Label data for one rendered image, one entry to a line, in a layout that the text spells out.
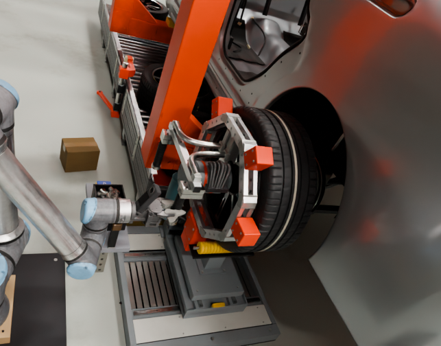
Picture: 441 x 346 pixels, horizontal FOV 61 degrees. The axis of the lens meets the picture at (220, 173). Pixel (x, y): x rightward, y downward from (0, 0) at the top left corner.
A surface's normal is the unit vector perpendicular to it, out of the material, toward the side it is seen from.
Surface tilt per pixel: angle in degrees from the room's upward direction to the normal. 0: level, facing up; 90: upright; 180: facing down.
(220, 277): 0
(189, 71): 90
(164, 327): 0
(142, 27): 90
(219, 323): 0
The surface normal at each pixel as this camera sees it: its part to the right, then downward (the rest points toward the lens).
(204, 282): 0.33, -0.75
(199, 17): 0.30, 0.65
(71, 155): 0.49, 0.65
